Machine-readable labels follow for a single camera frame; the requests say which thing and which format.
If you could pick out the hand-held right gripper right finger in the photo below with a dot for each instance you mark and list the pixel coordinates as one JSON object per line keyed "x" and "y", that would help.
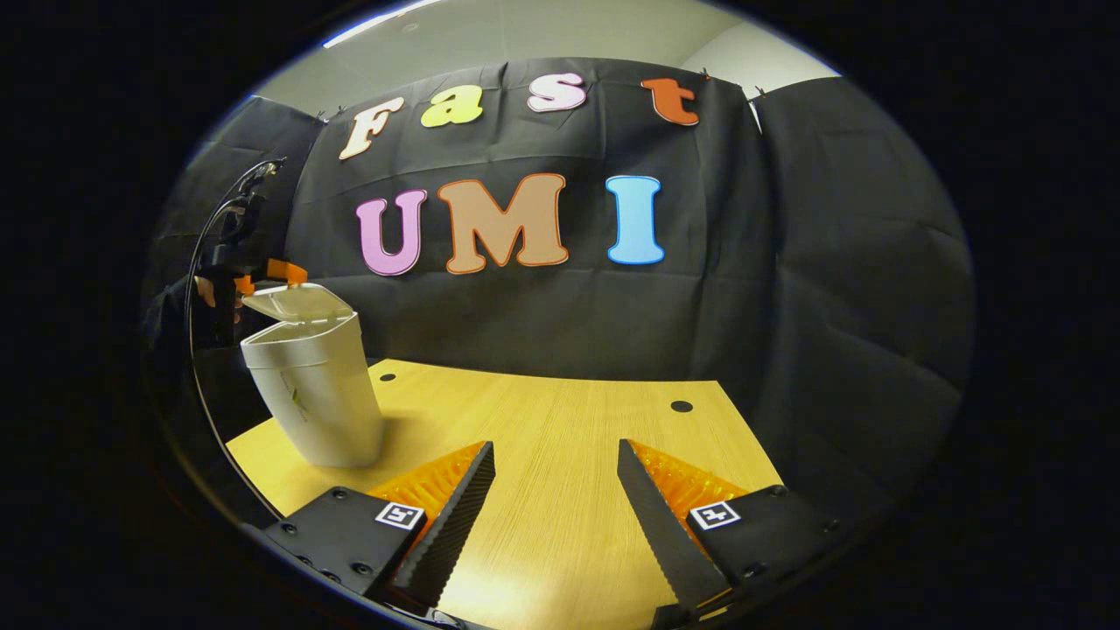
{"x": 656, "y": 525}

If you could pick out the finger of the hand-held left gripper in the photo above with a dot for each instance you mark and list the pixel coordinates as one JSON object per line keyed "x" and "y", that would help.
{"x": 244, "y": 286}
{"x": 287, "y": 272}

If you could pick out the wooden desktop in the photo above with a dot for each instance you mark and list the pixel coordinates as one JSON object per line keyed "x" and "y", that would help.
{"x": 560, "y": 437}

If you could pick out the white desktop garbage bin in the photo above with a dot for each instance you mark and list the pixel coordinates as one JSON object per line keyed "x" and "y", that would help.
{"x": 319, "y": 394}

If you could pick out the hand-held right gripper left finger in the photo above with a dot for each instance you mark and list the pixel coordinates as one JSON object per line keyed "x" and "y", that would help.
{"x": 451, "y": 525}

